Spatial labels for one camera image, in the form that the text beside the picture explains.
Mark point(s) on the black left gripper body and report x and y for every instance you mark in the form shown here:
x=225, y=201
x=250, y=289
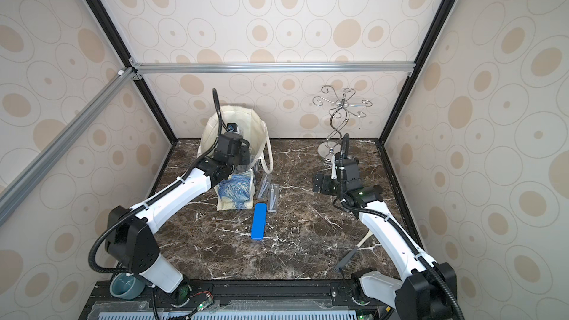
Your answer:
x=244, y=156

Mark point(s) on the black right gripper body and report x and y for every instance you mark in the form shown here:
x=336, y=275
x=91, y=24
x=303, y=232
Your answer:
x=322, y=182

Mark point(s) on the Starry Night canvas tote bag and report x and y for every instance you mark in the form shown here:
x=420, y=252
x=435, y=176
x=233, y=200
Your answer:
x=236, y=192

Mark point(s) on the blue compass case front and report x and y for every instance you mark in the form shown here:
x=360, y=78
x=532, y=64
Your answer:
x=259, y=222

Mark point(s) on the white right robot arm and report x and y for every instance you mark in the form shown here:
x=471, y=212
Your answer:
x=425, y=288

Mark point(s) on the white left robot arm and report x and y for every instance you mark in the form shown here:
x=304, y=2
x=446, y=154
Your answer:
x=130, y=237

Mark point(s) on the chrome jewelry stand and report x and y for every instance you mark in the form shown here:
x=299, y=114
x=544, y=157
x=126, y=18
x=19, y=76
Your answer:
x=340, y=113

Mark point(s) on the grey green bowl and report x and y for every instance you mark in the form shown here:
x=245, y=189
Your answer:
x=126, y=287

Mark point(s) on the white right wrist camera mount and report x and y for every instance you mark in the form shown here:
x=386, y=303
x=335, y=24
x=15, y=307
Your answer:
x=334, y=168

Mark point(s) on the white spatula black handle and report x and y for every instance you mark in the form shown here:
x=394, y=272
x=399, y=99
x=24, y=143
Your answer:
x=346, y=259

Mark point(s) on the aluminium frame rail back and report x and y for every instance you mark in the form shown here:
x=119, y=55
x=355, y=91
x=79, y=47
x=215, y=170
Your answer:
x=276, y=67

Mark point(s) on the aluminium frame rail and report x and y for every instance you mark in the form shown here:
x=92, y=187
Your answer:
x=276, y=67
x=28, y=179

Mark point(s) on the aluminium frame rail left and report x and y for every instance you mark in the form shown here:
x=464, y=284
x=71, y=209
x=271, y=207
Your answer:
x=28, y=179

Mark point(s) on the black corner frame post left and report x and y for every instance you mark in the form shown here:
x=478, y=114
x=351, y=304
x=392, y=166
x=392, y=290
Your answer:
x=117, y=43

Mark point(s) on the black corner frame post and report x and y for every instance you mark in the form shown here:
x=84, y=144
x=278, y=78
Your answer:
x=433, y=32
x=117, y=43

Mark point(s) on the black corner frame post right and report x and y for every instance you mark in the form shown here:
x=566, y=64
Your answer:
x=433, y=32

